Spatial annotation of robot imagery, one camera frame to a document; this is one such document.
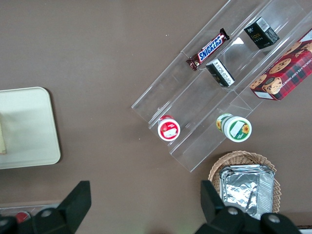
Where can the red lidded cup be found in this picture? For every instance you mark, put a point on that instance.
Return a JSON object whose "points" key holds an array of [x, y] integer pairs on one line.
{"points": [[168, 128]]}

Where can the beige plastic tray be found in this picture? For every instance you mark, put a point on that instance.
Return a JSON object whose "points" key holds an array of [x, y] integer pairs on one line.
{"points": [[29, 126]]}

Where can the clear acrylic stepped display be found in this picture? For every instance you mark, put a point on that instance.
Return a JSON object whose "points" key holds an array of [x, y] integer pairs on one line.
{"points": [[195, 102]]}

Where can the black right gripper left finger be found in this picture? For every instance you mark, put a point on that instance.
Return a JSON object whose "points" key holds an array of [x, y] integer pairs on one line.
{"points": [[65, 212]]}

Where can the red cola bottle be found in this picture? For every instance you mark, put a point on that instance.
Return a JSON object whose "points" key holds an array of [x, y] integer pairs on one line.
{"points": [[23, 216]]}

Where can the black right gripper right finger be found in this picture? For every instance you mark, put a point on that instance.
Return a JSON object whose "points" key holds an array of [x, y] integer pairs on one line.
{"points": [[219, 219]]}

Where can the light tan wicker basket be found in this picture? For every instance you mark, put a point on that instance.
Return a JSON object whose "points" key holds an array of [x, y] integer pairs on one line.
{"points": [[217, 168]]}

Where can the stack of foil trays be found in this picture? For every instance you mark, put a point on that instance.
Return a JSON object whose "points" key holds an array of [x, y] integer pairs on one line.
{"points": [[246, 190]]}

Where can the small black carton box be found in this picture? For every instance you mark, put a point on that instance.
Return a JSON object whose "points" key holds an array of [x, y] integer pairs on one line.
{"points": [[260, 34], [220, 73]]}

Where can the red plaid cookie box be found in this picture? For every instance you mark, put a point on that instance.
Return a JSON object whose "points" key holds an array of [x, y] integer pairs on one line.
{"points": [[287, 73]]}

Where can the clear acrylic bottle rack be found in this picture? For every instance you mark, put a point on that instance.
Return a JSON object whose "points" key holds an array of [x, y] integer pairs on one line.
{"points": [[29, 206]]}

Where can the green lidded sunflower cup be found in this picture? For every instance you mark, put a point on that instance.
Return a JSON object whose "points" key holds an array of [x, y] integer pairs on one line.
{"points": [[237, 128]]}

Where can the Snickers chocolate bar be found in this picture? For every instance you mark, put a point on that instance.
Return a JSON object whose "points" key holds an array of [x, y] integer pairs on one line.
{"points": [[209, 50]]}

